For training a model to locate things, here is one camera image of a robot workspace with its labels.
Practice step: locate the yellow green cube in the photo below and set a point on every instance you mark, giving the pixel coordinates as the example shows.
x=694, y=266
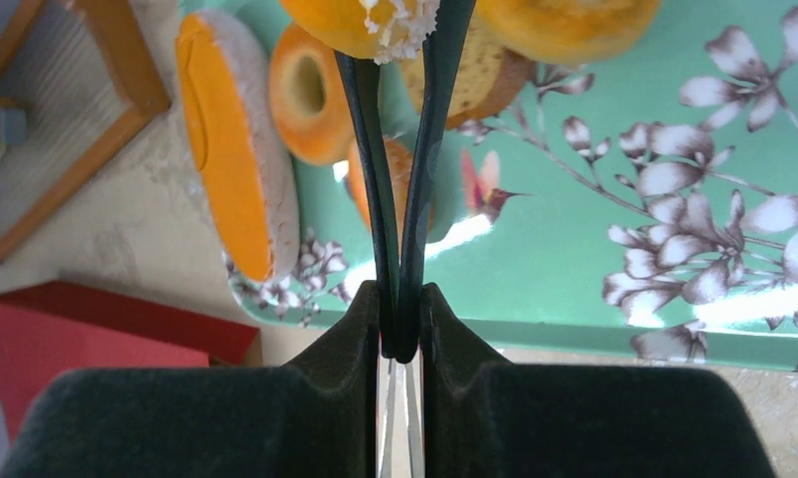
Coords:
x=13, y=122

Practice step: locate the fake small sesame roll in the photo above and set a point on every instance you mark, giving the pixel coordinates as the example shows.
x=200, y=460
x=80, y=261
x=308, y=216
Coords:
x=400, y=164

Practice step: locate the red paper bag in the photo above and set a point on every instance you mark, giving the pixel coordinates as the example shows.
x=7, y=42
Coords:
x=57, y=326

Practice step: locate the fake brown bread slice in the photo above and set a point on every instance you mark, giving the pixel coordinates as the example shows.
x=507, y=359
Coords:
x=489, y=77

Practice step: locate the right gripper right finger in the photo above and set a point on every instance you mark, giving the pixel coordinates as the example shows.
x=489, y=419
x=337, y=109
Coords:
x=486, y=416

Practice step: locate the fake pink sugared bread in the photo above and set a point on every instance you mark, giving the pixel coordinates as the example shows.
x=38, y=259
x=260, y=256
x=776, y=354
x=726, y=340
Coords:
x=379, y=30

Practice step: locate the fake orange doughnut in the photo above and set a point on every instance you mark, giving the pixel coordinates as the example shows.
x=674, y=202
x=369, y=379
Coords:
x=307, y=98

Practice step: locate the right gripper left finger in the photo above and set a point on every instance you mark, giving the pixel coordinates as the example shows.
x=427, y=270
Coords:
x=313, y=416

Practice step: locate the wooden shelf rack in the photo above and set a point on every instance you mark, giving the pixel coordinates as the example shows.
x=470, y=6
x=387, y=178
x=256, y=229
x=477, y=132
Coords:
x=82, y=73

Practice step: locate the fake golden bagel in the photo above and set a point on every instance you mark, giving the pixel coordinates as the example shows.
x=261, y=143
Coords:
x=568, y=32

